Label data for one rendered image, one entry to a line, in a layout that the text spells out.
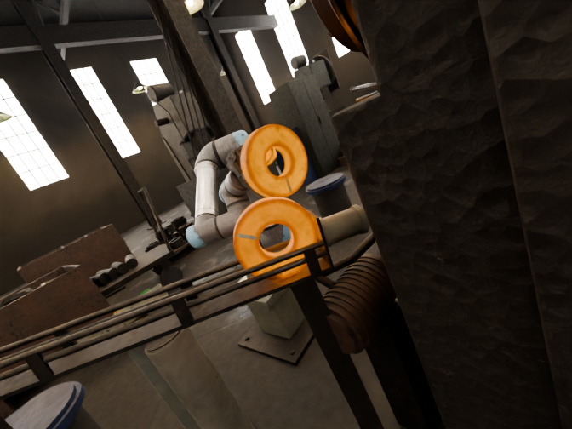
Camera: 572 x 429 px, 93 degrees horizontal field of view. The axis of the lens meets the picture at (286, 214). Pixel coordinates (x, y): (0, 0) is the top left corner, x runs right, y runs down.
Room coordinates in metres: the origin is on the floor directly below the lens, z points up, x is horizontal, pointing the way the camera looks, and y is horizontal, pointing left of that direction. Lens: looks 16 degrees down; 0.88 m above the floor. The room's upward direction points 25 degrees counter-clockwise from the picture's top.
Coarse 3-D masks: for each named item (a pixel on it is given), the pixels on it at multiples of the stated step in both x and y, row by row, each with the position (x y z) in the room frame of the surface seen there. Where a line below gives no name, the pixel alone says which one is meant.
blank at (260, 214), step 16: (256, 208) 0.47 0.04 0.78; (272, 208) 0.47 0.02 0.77; (288, 208) 0.47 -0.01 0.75; (240, 224) 0.47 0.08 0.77; (256, 224) 0.47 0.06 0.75; (288, 224) 0.47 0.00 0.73; (304, 224) 0.47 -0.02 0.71; (240, 240) 0.46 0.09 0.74; (256, 240) 0.47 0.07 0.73; (304, 240) 0.47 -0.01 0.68; (240, 256) 0.46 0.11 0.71; (256, 256) 0.47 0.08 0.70; (272, 256) 0.47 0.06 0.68; (304, 256) 0.47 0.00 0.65; (256, 272) 0.46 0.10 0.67; (288, 272) 0.47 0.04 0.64
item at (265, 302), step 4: (244, 276) 1.31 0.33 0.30; (280, 292) 1.05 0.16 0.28; (268, 296) 1.02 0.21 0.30; (272, 296) 1.02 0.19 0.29; (276, 296) 1.03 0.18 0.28; (280, 296) 1.04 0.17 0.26; (256, 300) 1.03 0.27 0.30; (260, 300) 1.01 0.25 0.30; (264, 300) 1.00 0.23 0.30; (268, 300) 1.00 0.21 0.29; (272, 300) 1.01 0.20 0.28; (276, 300) 1.02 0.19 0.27; (248, 304) 1.08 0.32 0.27; (252, 304) 1.06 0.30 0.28; (256, 304) 1.04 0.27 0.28; (260, 304) 1.01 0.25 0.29; (264, 304) 1.00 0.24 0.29; (268, 304) 0.99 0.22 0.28; (272, 304) 1.00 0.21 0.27; (264, 308) 1.01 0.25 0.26; (268, 308) 0.99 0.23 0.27
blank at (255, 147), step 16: (272, 128) 0.60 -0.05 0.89; (256, 144) 0.57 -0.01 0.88; (272, 144) 0.59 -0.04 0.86; (288, 144) 0.61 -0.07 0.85; (240, 160) 0.58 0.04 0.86; (256, 160) 0.56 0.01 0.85; (288, 160) 0.62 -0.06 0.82; (304, 160) 0.62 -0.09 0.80; (256, 176) 0.55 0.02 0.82; (272, 176) 0.57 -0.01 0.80; (288, 176) 0.59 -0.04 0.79; (304, 176) 0.61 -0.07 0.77; (272, 192) 0.57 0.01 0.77; (288, 192) 0.58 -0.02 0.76
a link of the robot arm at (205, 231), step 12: (204, 156) 1.10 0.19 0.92; (204, 168) 1.06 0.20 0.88; (216, 168) 1.09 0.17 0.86; (204, 180) 0.99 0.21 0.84; (216, 180) 1.03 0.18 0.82; (204, 192) 0.94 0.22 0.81; (216, 192) 0.97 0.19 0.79; (204, 204) 0.89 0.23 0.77; (216, 204) 0.92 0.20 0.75; (204, 216) 0.85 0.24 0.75; (216, 216) 0.83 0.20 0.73; (192, 228) 0.82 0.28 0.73; (204, 228) 0.81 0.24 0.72; (216, 228) 0.80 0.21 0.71; (192, 240) 0.81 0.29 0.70; (204, 240) 0.80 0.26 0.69; (216, 240) 0.81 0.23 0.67
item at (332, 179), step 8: (328, 176) 2.10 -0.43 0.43; (336, 176) 1.98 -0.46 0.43; (344, 176) 1.93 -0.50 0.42; (312, 184) 2.08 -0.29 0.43; (320, 184) 1.97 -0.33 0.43; (328, 184) 1.87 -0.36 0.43; (336, 184) 1.86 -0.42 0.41; (312, 192) 1.92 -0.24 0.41; (320, 192) 1.89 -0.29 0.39; (328, 192) 1.89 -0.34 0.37; (336, 192) 1.89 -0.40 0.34; (344, 192) 1.92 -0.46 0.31; (320, 200) 1.93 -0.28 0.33; (328, 200) 1.90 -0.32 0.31; (336, 200) 1.89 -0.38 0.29; (344, 200) 1.90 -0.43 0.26; (320, 208) 1.96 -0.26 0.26; (328, 208) 1.91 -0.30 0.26; (336, 208) 1.89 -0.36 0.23; (344, 208) 1.89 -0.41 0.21
